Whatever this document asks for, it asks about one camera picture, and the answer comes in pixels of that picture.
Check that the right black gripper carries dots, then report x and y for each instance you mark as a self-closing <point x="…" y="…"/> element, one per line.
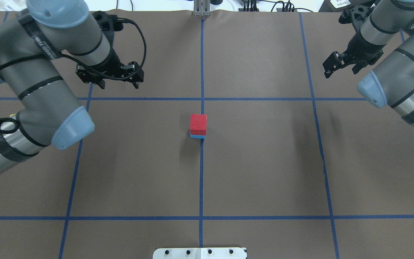
<point x="358" y="49"/>

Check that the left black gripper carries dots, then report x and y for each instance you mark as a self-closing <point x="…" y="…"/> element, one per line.
<point x="112" y="62"/>

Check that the red foam block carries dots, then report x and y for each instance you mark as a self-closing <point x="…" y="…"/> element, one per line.
<point x="198" y="124"/>

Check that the blue foam block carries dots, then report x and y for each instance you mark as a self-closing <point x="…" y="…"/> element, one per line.
<point x="197" y="136"/>

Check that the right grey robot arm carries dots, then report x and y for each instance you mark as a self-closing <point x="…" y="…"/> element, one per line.
<point x="384" y="37"/>

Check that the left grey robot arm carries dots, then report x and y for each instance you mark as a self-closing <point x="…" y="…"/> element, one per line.
<point x="45" y="31"/>

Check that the brown paper table cover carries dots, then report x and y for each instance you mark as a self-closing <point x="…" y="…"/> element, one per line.
<point x="293" y="165"/>

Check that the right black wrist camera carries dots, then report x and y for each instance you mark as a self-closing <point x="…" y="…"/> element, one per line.
<point x="356" y="16"/>

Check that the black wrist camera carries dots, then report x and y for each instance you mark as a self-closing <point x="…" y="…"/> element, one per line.
<point x="356" y="16"/>
<point x="108" y="23"/>

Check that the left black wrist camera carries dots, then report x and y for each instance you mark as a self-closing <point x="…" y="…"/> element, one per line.
<point x="108" y="23"/>

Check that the aluminium frame post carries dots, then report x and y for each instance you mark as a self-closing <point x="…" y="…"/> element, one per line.
<point x="201" y="8"/>

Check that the white pedestal base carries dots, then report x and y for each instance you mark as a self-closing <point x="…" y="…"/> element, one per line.
<point x="201" y="253"/>

